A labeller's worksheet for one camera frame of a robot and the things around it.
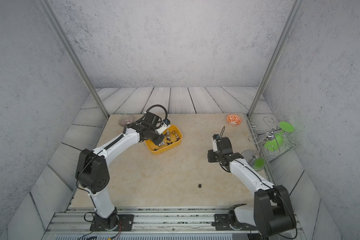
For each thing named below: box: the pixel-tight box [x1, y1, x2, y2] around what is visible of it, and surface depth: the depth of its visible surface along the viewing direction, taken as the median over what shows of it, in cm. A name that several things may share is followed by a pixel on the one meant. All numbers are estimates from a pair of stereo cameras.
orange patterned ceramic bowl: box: [226, 114, 242, 127], surface depth 117 cm
